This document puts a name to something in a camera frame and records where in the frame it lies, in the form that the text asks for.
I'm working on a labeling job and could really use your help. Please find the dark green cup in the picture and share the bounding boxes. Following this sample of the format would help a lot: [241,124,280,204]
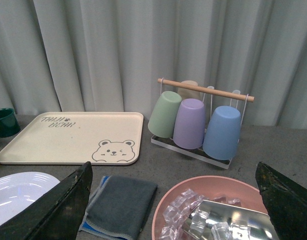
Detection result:
[0,108,21,138]

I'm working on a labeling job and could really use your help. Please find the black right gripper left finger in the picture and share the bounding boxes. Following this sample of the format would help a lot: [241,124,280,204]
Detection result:
[0,161,93,240]

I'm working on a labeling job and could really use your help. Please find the cream bear serving tray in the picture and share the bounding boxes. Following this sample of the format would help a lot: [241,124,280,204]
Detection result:
[0,112,144,165]

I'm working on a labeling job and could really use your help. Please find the blue plastic cup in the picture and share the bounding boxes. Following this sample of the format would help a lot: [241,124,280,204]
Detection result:
[202,105,241,161]

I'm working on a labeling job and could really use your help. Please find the pink plastic bowl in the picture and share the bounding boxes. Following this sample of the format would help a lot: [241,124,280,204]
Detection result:
[151,175,268,240]

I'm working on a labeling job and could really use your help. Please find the clear ice cube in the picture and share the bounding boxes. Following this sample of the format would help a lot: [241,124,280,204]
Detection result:
[159,225,180,240]
[211,222,233,240]
[181,188,198,201]
[190,209,210,233]
[226,198,242,207]
[162,205,182,224]

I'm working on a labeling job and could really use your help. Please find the green plastic cup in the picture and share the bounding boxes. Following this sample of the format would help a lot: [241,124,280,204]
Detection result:
[148,91,182,138]

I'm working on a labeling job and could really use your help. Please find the purple plastic cup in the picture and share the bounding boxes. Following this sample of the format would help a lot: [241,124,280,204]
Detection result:
[173,98,206,150]

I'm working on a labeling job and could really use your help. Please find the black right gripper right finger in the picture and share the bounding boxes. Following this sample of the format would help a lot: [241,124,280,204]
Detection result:
[255,162,307,240]

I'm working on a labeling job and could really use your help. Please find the grey curtain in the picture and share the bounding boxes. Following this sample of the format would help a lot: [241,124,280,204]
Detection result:
[0,0,307,129]

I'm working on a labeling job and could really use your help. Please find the white ceramic plate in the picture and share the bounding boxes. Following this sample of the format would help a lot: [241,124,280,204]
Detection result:
[0,171,60,226]

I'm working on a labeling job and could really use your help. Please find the grey microfibre cloth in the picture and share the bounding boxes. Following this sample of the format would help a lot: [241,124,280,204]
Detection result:
[79,175,158,240]

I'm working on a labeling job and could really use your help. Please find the metal ice scoop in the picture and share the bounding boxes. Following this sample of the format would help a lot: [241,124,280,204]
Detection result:
[181,200,279,240]

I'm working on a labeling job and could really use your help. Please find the beige plastic cup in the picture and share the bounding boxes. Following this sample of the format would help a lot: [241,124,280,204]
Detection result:
[177,80,201,100]

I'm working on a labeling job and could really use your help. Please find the white wire cup rack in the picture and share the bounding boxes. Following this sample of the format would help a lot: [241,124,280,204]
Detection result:
[151,78,254,170]

